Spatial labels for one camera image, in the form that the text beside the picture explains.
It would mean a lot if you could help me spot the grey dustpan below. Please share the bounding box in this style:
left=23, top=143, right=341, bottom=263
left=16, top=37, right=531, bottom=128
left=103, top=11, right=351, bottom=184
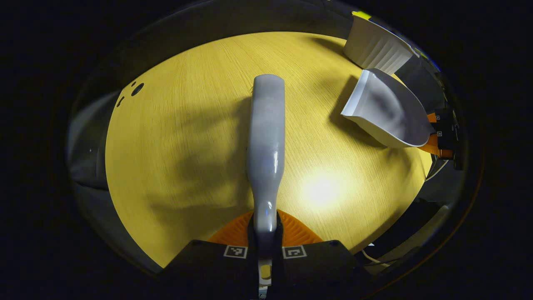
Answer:
left=341, top=68, right=433, bottom=148

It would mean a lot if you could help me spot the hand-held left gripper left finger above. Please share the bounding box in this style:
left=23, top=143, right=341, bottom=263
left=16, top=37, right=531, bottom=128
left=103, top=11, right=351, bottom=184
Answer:
left=160, top=210, right=256, bottom=300

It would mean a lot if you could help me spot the white cable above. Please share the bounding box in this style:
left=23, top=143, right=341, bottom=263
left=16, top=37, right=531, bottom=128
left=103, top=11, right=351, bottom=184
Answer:
left=361, top=248, right=389, bottom=266

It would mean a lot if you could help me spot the wooden desktop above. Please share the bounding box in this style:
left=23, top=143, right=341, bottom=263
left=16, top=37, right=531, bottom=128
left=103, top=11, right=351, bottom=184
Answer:
left=104, top=31, right=433, bottom=268

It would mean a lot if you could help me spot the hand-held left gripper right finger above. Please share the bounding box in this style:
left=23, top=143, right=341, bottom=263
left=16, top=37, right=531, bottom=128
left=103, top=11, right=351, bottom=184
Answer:
left=273, top=210, right=363, bottom=300

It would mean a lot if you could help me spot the small grey broom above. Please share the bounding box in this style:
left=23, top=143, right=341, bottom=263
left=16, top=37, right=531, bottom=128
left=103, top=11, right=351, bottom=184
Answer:
left=247, top=74, right=286, bottom=298

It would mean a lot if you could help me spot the white garbage bin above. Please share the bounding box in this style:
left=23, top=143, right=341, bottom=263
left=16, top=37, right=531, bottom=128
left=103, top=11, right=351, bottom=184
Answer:
left=344, top=16, right=419, bottom=75

